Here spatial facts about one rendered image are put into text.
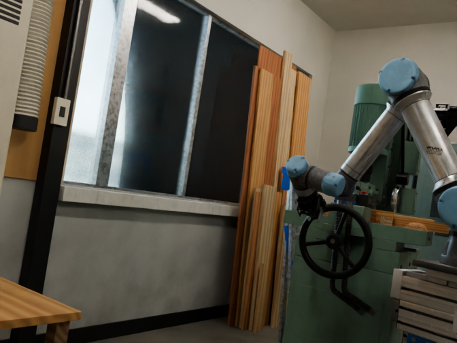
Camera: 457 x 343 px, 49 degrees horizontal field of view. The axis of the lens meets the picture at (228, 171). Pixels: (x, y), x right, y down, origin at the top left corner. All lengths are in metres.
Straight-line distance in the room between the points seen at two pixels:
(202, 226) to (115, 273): 0.81
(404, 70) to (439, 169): 0.30
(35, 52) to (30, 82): 0.13
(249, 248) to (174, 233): 0.62
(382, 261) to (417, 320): 0.52
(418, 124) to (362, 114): 0.77
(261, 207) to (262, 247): 0.29
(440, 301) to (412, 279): 0.10
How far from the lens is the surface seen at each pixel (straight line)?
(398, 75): 1.56
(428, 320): 1.64
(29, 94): 2.34
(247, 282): 3.61
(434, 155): 1.50
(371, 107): 2.28
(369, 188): 2.27
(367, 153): 1.71
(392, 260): 2.12
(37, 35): 2.39
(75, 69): 2.62
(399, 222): 2.27
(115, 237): 2.97
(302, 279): 2.22
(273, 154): 3.99
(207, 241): 3.62
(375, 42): 5.05
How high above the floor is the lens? 0.92
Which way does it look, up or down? 3 degrees up
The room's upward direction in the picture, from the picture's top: 8 degrees clockwise
